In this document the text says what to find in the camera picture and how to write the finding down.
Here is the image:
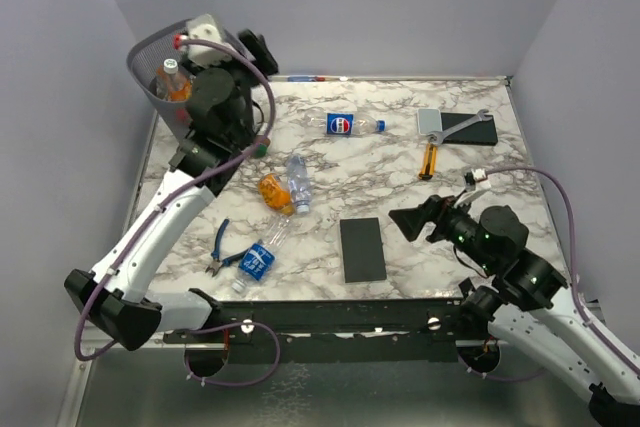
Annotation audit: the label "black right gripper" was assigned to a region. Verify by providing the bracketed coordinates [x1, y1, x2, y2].
[389, 188, 496, 271]

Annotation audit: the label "large orange juice bottle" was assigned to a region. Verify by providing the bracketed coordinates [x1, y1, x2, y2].
[155, 58, 192, 102]

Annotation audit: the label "blue label bottle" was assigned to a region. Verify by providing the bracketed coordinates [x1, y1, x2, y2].
[232, 216, 292, 294]

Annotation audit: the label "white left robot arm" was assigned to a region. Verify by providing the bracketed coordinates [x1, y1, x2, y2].
[64, 29, 279, 360]

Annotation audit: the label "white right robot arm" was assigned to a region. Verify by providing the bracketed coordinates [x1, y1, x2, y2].
[389, 195, 639, 426]

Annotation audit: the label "grey mesh waste bin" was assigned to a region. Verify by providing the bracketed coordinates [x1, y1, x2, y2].
[125, 17, 241, 143]

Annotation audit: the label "blue red pen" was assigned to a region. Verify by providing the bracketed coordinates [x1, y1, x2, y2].
[286, 75, 327, 83]

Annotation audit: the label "yellow utility knife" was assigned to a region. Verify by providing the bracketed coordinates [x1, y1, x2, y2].
[418, 143, 438, 181]

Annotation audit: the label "silver wrench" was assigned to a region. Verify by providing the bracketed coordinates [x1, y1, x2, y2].
[427, 109, 493, 146]

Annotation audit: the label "brown bottle green cap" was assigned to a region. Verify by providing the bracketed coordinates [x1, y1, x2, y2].
[253, 138, 271, 159]

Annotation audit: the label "grey white hub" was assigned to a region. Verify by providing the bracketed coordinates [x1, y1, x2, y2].
[416, 108, 443, 135]

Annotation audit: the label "pepsi label clear bottle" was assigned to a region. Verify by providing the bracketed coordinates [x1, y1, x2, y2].
[303, 109, 386, 137]

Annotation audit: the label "black box rear right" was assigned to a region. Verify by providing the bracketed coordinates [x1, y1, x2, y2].
[441, 113, 498, 146]

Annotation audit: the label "clear crushed bottle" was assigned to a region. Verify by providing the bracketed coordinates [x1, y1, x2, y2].
[286, 155, 312, 215]

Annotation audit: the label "small orange juice bottle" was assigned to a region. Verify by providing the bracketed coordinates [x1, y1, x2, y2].
[258, 173, 295, 216]

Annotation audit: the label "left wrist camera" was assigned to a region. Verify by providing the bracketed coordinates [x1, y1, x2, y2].
[173, 14, 235, 68]

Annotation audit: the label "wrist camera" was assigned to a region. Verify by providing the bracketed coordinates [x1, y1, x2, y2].
[460, 168, 492, 205]
[173, 14, 235, 68]

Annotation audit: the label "black network switch centre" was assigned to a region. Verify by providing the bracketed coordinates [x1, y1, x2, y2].
[339, 217, 387, 284]

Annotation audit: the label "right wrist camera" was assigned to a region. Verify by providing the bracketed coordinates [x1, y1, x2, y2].
[460, 168, 492, 205]

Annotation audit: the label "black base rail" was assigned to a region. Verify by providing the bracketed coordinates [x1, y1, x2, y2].
[163, 298, 489, 363]

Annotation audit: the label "blue handled pliers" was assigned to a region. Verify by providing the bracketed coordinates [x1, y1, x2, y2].
[205, 218, 247, 277]

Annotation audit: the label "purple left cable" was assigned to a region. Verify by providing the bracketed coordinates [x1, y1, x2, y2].
[73, 36, 281, 389]

